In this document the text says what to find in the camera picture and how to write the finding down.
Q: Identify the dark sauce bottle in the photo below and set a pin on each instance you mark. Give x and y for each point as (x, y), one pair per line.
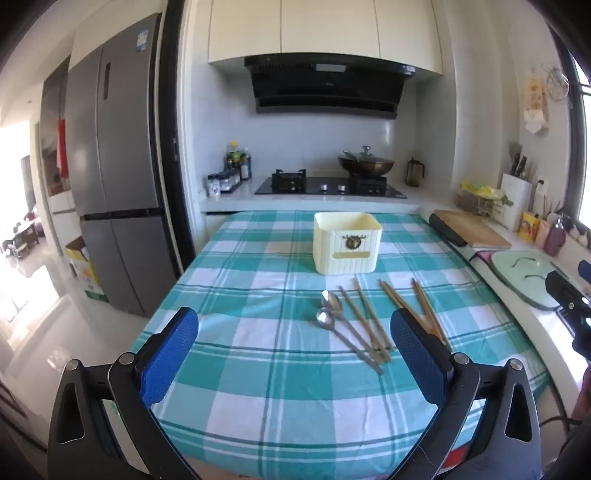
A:
(245, 166)

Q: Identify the cardboard box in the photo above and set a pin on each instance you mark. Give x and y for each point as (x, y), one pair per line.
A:
(85, 272)

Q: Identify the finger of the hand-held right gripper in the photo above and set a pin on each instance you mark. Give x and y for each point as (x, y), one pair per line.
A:
(585, 268)
(565, 290)

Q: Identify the wall power outlet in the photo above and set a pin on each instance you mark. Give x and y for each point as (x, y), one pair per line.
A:
(542, 184)

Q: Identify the hanging wall calendar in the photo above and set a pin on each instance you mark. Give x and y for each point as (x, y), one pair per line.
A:
(538, 104)

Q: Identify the pale green lid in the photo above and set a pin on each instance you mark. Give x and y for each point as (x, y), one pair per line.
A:
(517, 277)

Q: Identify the pink cloth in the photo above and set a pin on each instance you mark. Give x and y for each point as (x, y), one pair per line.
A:
(482, 256)

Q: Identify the green checked tablecloth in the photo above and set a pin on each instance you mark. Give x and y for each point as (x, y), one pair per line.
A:
(277, 369)

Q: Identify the white knife block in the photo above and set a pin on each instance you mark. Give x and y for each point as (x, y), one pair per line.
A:
(517, 198)

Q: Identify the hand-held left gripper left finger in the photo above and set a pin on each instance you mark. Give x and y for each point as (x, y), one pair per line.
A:
(171, 350)

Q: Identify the wok with glass lid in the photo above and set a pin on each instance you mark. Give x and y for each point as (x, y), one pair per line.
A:
(367, 164)

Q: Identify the cream utensil holder box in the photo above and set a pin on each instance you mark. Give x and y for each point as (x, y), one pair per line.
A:
(332, 249)

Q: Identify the red cloth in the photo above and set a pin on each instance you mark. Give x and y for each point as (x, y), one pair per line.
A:
(62, 145)

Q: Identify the rack of spice jars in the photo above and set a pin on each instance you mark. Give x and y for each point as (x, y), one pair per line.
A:
(224, 182)

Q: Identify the metal spoon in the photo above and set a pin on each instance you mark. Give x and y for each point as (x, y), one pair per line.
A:
(331, 299)
(325, 318)

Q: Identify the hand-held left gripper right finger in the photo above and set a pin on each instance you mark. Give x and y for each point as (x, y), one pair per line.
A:
(415, 355)

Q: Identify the sauce bottle with yellow cap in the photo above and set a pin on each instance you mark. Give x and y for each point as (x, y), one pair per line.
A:
(232, 159)

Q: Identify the black gas cooktop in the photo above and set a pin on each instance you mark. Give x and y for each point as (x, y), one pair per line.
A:
(332, 188)

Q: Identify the grey refrigerator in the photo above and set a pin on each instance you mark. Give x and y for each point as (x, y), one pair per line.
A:
(120, 161)

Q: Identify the yellow packet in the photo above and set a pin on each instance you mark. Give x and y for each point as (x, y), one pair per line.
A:
(529, 226)

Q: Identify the glass french press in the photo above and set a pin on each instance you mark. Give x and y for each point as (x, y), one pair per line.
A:
(414, 173)

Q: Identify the pink soap bottle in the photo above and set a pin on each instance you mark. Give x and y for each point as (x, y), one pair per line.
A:
(555, 240)

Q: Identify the cream wall cabinets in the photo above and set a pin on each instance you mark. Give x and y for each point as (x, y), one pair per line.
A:
(323, 27)

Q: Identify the wooden cutting board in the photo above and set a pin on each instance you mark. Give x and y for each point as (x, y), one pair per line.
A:
(475, 228)

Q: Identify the black range hood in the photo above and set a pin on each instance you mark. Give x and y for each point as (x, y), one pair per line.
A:
(323, 87)

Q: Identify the black pad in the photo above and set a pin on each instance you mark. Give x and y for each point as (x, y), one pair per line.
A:
(445, 230)

